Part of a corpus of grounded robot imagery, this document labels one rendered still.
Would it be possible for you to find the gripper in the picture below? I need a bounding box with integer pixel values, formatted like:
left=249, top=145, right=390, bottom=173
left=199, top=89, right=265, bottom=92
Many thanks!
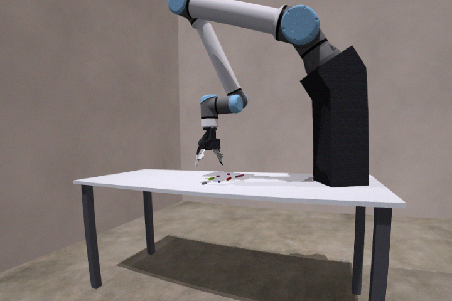
left=195, top=127, right=223, bottom=167

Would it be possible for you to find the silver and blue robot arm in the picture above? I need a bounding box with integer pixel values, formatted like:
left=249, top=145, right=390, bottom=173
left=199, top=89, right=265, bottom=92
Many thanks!
left=168, top=0, right=341, bottom=128

